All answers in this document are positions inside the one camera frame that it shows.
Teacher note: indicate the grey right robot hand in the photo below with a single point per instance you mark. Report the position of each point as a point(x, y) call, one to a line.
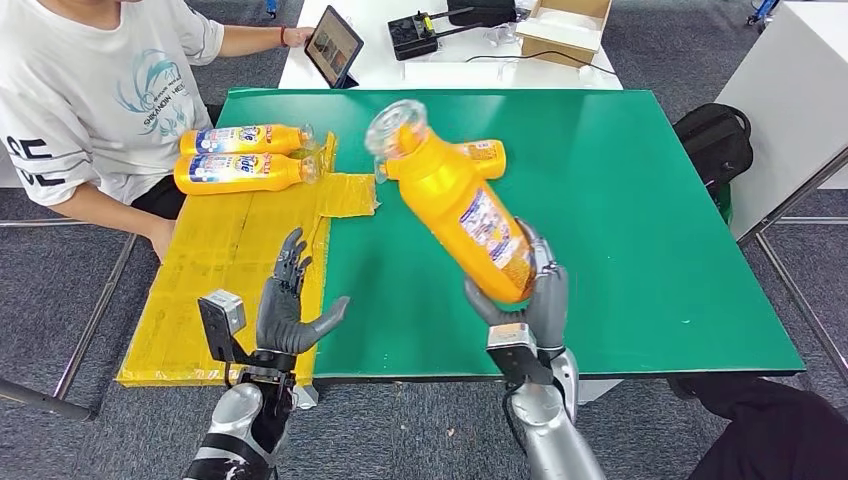
point(546, 311)

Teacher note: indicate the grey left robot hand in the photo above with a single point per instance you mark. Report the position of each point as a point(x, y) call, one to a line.
point(281, 324)

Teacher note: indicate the person's right hand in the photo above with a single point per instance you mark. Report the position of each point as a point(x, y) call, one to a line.
point(162, 237)

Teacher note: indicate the person's left hand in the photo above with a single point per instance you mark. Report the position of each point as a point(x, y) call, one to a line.
point(298, 36)

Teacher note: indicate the yellow detergent bottle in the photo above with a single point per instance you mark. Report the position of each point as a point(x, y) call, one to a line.
point(245, 173)
point(487, 156)
point(242, 139)
point(450, 199)

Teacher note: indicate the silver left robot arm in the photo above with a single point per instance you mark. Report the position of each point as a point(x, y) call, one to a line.
point(242, 424)

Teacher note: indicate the person's right forearm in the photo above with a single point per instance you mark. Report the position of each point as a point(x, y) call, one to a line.
point(106, 222)

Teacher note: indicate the person's left forearm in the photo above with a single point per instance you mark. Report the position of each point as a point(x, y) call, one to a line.
point(252, 40)

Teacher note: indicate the black tablet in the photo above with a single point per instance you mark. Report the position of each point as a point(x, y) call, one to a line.
point(333, 45)

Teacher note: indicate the yellow taped cardboard mat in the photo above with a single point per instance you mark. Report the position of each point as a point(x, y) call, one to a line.
point(212, 265)

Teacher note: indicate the white table foot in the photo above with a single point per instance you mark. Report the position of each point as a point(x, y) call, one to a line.
point(599, 391)
point(306, 396)

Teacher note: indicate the black remote with antennas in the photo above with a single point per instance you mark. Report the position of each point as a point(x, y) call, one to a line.
point(412, 36)

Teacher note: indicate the green table board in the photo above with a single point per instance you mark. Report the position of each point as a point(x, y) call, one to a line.
point(629, 232)

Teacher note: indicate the person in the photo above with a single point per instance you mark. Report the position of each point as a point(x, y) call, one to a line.
point(775, 434)
point(86, 99)

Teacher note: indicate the white table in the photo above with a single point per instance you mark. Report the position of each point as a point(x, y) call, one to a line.
point(457, 73)

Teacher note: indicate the black bag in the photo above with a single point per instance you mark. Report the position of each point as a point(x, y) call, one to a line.
point(482, 10)

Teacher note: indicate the clear plastic wrap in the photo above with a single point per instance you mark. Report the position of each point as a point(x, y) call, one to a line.
point(503, 33)

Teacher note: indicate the black backpack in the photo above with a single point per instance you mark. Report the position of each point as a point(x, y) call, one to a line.
point(713, 140)

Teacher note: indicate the open cardboard box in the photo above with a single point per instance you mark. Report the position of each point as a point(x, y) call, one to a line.
point(563, 30)

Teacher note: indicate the blue metal stand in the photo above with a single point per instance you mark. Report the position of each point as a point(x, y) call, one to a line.
point(762, 10)

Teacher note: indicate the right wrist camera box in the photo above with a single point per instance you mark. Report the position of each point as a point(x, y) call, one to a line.
point(520, 354)

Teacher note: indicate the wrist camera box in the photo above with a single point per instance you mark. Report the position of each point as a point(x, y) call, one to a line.
point(222, 321)
point(520, 354)

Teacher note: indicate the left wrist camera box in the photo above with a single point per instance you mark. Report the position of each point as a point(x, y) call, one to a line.
point(222, 321)

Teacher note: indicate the metal table frame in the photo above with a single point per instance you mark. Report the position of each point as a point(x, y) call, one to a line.
point(795, 298)
point(93, 318)

